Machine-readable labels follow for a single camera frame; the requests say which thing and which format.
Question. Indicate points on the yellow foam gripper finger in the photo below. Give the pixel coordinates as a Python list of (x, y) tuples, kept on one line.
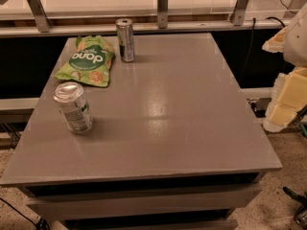
[(289, 96), (276, 43)]

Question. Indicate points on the silver green 7up can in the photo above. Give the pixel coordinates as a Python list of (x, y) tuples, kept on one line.
[(73, 106)]

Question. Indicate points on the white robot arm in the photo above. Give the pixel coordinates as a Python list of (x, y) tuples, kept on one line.
[(295, 44)]

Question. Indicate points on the tall slim silver can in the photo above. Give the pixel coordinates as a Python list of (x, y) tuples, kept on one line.
[(125, 39)]

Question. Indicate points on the grey drawer cabinet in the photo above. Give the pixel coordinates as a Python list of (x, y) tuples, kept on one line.
[(174, 145)]

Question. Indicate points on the green snack chip bag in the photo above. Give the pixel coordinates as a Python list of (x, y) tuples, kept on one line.
[(91, 62)]

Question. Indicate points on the right metal bracket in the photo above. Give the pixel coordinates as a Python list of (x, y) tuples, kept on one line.
[(238, 15)]

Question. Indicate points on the left metal bracket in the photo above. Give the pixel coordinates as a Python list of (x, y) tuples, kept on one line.
[(41, 20)]

